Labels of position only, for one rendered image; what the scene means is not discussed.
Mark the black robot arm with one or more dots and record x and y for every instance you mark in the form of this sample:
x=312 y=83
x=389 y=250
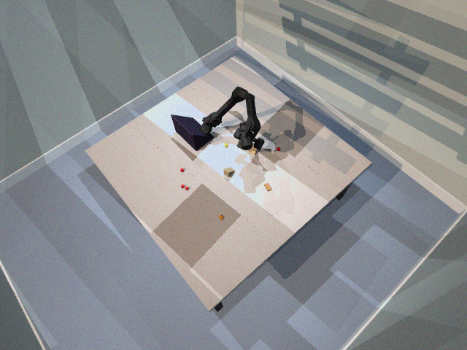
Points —
x=252 y=123

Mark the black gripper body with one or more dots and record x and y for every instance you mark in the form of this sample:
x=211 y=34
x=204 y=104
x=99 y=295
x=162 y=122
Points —
x=258 y=142

